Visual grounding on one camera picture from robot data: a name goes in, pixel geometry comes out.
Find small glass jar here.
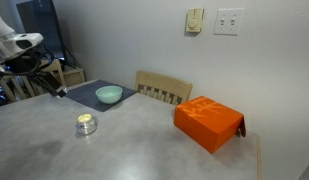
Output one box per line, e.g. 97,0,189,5
75,113,99,136

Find black monitor screen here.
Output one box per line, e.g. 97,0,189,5
15,0,67,62

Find orange cardboard box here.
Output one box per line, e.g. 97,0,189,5
173,95,247,155

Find black cables by wall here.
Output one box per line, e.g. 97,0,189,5
63,44,82,69

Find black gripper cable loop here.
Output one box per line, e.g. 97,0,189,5
0,46,58,79

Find mint green bowl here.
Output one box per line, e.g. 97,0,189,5
95,85,124,105

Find dark blue cloth placemat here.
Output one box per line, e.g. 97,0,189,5
64,79,138,113

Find small wooden cabinet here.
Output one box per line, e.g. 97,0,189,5
55,66,87,88

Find beige wall thermostat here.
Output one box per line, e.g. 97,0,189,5
185,8,205,34

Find white double switch plate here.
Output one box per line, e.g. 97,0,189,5
213,7,245,36

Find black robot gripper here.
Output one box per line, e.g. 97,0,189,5
5,53,67,98

